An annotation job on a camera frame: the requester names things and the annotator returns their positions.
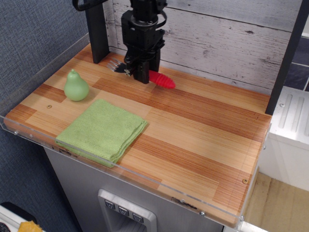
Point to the green folded cloth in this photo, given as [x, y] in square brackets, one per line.
[102, 133]

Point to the silver dispenser panel with buttons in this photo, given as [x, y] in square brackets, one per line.
[121, 215]

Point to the dark right vertical post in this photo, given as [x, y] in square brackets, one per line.
[288, 56]

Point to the dark left vertical post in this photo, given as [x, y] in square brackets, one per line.
[97, 32]

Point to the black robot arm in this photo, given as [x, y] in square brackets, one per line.
[146, 7]

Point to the green plastic pear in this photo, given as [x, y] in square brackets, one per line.
[76, 88]

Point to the white toy sink counter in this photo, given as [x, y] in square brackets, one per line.
[285, 155]

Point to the red handled metal fork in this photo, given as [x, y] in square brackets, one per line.
[155, 77]

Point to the black and yellow object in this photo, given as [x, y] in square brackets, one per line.
[11, 216]

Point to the dark vertical post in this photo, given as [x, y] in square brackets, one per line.
[288, 56]
[97, 32]

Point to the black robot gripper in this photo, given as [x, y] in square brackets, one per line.
[143, 38]

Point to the clear acrylic table guard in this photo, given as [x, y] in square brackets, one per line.
[197, 143]

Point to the silver toy fridge cabinet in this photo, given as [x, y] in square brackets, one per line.
[81, 183]

